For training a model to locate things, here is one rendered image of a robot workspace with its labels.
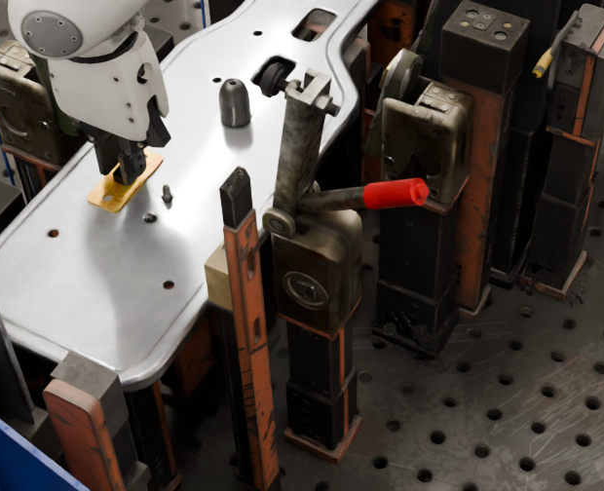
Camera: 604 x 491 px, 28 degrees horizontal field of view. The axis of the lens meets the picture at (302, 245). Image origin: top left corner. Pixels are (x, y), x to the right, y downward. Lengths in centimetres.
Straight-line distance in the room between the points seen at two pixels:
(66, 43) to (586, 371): 75
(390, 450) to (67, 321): 42
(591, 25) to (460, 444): 47
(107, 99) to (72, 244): 15
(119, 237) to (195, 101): 19
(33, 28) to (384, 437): 64
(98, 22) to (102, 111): 20
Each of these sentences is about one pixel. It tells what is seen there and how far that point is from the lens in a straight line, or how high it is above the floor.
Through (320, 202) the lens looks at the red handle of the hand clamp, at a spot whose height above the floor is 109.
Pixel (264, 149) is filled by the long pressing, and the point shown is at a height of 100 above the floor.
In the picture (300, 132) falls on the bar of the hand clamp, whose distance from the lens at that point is 98.
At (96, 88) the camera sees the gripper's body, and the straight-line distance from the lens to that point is 109.
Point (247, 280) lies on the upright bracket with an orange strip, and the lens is 100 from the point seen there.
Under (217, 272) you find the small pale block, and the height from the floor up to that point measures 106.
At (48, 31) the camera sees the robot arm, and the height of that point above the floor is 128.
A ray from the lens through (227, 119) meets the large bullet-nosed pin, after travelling 124.
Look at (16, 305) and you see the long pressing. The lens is 113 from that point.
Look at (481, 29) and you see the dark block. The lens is 117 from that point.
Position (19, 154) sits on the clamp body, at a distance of 136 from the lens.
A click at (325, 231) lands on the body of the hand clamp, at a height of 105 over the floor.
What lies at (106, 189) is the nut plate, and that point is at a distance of 120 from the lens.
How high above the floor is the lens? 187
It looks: 50 degrees down
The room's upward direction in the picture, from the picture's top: 3 degrees counter-clockwise
